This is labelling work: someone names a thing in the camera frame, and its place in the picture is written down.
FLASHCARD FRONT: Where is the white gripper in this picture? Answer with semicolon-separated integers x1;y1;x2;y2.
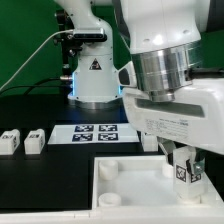
123;85;224;182

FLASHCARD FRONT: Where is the white square tabletop part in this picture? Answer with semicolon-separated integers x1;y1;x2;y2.
92;156;224;209

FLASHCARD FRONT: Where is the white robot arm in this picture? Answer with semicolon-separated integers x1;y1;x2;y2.
55;0;224;154

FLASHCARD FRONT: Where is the white L-shaped obstacle fence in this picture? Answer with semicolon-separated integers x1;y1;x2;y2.
0;205;224;224

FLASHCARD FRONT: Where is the white marker base plate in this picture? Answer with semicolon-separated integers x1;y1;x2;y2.
48;123;139;145

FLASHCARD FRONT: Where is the black cable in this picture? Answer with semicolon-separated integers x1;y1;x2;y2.
0;77;73;97

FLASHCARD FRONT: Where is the white cable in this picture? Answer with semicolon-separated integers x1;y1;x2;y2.
0;29;75;92

